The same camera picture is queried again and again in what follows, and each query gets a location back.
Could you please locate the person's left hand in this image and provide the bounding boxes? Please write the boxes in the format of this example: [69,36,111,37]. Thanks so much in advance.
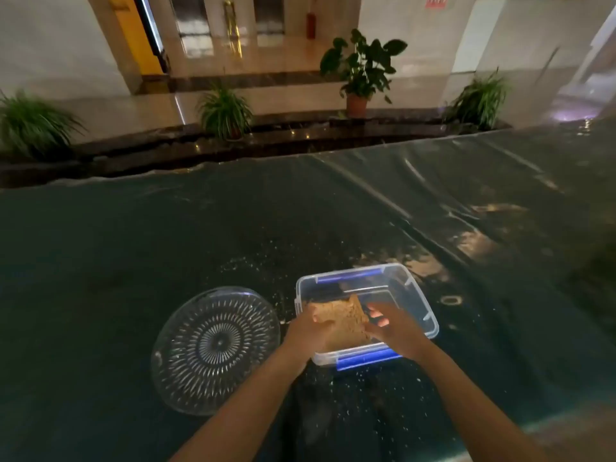
[282,305,337,361]

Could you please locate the person's right hand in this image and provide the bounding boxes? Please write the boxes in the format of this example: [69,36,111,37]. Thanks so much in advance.
[363,302,430,361]

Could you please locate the brown bread slice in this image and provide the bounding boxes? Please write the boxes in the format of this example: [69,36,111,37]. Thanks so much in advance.
[308,294,373,353]

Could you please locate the person's left forearm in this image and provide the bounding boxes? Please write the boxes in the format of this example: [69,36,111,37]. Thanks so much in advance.
[169,342,309,462]

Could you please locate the person's right forearm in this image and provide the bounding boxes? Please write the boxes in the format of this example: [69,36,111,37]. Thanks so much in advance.
[406,342,552,462]

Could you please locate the clear plastic container blue clips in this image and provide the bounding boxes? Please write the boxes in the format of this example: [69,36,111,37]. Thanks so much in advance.
[295,263,440,372]

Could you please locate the clear patterned glass plate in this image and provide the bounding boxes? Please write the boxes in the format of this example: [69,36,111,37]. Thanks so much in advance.
[150,286,281,417]

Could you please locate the dark plastic table cover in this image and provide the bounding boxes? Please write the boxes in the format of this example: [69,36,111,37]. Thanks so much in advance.
[0,117,616,462]

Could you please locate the grassy potted plant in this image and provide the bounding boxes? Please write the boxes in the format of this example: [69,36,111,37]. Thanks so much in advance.
[443,69,512,131]
[196,81,254,141]
[0,89,85,161]

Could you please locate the broad-leaf plant in terracotta pot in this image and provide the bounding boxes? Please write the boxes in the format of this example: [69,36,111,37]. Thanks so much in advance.
[320,29,408,118]

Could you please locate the metal elevator door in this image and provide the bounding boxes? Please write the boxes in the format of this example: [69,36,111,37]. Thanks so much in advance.
[253,0,286,46]
[169,0,214,58]

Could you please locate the yellow door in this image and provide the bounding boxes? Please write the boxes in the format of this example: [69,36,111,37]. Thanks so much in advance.
[107,0,167,76]

